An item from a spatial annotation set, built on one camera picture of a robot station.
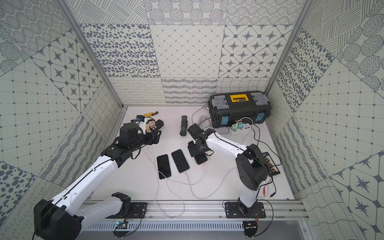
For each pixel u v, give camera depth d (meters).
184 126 1.06
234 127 1.00
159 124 1.07
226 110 0.97
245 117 0.95
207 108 1.18
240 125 1.00
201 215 0.74
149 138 0.70
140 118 0.68
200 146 0.76
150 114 1.15
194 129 0.71
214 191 0.81
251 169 0.46
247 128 1.04
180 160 0.91
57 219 0.37
